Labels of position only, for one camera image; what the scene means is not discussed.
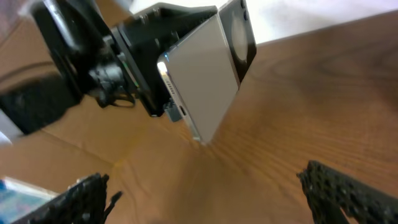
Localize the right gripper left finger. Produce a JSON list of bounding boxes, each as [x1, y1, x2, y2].
[[12, 173, 123, 224]]

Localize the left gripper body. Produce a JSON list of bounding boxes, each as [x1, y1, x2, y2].
[[90, 2, 218, 117]]

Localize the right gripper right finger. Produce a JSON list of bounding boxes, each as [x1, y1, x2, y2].
[[297, 161, 397, 224]]

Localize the black flip smartphone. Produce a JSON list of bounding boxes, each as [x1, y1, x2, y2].
[[157, 0, 257, 144]]

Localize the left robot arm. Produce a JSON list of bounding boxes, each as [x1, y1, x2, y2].
[[1, 1, 217, 135]]

